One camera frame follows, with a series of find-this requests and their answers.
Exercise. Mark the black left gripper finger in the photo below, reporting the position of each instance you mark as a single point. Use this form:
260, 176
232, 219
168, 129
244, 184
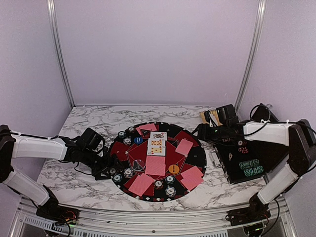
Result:
116, 164
102, 176

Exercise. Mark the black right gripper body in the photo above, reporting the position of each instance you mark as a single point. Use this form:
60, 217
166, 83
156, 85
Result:
214, 136

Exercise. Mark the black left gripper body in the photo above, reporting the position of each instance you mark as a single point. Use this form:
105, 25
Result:
98, 165

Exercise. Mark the green chips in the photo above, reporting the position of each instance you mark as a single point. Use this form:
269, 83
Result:
169, 179
122, 134
117, 178

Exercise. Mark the blue small blind button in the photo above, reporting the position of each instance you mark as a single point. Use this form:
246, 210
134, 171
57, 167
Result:
138, 140

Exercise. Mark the dealt red card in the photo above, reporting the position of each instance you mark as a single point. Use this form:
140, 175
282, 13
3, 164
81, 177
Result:
150, 179
193, 172
139, 186
191, 180
147, 127

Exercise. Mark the five of hearts card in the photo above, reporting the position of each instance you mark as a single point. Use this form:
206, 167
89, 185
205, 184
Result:
156, 150

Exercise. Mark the triangular all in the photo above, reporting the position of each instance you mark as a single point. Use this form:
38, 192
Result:
144, 132

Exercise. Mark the face down community card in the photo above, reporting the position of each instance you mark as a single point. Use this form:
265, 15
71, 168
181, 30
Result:
155, 165

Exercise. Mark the face up white card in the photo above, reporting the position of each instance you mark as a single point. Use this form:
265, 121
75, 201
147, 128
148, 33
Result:
158, 135

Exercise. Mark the ten of hearts card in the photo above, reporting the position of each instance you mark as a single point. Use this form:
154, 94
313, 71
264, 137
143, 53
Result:
156, 142

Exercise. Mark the red playing card deck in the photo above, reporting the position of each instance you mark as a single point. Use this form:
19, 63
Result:
184, 147

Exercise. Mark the orange big blind button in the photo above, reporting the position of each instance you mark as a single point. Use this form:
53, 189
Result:
173, 169

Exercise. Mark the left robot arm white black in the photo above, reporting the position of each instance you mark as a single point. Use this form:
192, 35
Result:
88, 149

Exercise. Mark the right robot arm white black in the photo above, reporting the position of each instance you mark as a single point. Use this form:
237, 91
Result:
300, 138

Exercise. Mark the red dice in case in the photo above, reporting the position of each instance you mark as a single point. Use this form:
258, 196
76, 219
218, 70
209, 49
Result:
243, 150

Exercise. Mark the yellow woven bamboo mat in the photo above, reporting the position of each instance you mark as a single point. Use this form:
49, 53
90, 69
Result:
202, 117

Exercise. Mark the black poker set case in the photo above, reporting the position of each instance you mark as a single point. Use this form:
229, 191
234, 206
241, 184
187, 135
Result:
269, 154

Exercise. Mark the teal chip row upper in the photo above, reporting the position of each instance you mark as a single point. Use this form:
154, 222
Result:
249, 164

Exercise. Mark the teal chip row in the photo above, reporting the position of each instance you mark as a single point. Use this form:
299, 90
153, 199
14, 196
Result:
249, 164
253, 171

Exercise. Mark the teal chip row lower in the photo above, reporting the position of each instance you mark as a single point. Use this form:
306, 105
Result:
253, 171

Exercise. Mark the round red black poker mat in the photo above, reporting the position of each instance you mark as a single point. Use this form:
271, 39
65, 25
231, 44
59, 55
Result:
127, 154

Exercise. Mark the front aluminium rail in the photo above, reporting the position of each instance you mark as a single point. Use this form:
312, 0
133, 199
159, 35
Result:
209, 222

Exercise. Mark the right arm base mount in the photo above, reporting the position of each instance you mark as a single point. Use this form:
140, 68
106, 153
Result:
245, 216

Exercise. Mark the right aluminium frame post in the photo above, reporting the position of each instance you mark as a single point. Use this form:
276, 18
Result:
252, 53

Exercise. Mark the aluminium frame post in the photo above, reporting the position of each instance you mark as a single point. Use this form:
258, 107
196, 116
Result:
58, 50
252, 53

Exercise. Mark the left aluminium frame post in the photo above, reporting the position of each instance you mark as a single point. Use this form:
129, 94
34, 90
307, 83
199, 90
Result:
58, 50

